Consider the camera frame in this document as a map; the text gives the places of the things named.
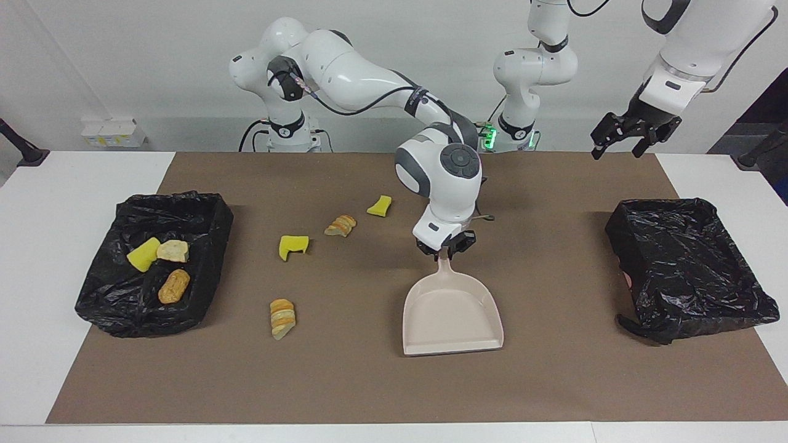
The striped bread slices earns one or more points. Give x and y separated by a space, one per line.
282 317

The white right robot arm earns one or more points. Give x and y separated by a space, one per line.
449 184

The beige plastic dustpan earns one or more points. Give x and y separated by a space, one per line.
452 320

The white socket box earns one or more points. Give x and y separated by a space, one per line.
111 132

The yellow sponge piece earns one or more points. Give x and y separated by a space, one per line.
143 255
289 247
380 207

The black stand foot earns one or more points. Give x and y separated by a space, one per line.
31 157
754 160

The pale bread piece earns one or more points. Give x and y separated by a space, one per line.
172 251

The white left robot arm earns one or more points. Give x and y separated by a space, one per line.
535 67

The bin with black bag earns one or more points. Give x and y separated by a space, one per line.
123 307
683 264

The brown bread roll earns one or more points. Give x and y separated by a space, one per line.
174 287

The striped croissant piece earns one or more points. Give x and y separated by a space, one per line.
340 226

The brown table mat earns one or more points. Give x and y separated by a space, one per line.
369 400

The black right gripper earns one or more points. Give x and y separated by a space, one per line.
450 243

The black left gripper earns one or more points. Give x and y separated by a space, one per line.
654 115

